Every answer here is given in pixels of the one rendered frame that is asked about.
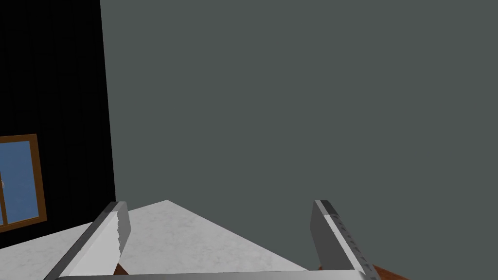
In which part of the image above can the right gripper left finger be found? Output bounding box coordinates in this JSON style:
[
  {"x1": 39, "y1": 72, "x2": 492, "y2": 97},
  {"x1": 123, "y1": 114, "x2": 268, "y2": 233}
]
[{"x1": 43, "y1": 201, "x2": 132, "y2": 280}]

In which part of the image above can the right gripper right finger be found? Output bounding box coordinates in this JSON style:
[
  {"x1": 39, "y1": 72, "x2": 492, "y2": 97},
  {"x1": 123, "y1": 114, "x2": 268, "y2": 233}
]
[{"x1": 309, "y1": 200, "x2": 382, "y2": 280}]

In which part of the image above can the brown framed window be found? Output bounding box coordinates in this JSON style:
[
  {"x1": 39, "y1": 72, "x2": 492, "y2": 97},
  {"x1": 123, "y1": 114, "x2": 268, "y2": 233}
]
[{"x1": 0, "y1": 134, "x2": 48, "y2": 233}]

